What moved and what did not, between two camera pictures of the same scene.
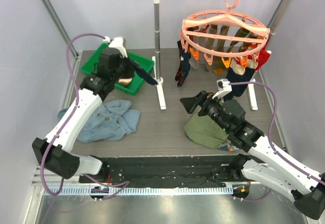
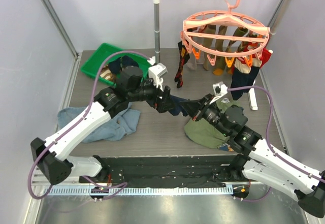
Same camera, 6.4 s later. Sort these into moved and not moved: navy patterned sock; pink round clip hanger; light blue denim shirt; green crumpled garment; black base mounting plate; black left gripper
Moved: black left gripper; navy patterned sock
Not moved: green crumpled garment; black base mounting plate; light blue denim shirt; pink round clip hanger
